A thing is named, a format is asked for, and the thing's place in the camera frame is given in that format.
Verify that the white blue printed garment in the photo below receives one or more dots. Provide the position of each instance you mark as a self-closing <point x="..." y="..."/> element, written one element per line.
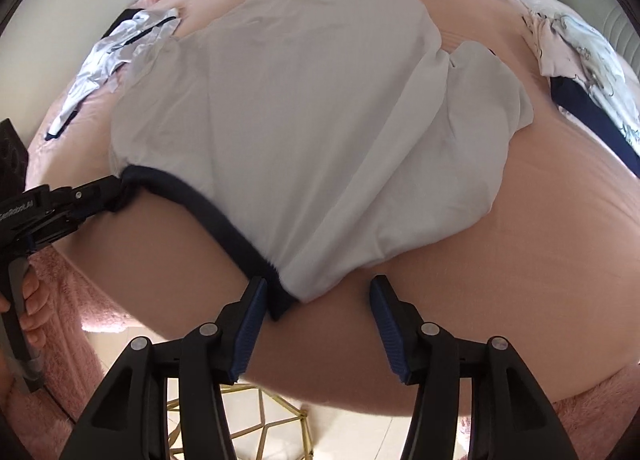
<point x="605" y="74"/>

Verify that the grey shirt with navy trim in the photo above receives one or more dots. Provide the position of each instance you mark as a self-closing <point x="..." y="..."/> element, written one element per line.
<point x="300" y="139"/>

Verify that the white and navy garment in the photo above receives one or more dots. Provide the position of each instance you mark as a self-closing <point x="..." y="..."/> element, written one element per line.
<point x="100" y="59"/>

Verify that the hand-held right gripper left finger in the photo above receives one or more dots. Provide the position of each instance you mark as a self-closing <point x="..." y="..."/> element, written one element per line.
<point x="248" y="330"/>

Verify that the pink fluffy rug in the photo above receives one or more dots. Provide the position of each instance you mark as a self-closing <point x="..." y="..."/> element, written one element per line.
<point x="65" y="300"/>

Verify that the person's left hand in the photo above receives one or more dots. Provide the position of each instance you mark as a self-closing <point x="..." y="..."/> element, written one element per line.
<point x="32" y="300"/>

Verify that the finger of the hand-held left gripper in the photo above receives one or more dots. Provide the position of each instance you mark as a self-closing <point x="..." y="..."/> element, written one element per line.
<point x="100" y="195"/>

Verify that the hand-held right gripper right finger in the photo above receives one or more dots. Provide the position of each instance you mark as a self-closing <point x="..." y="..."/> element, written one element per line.
<point x="387" y="335"/>

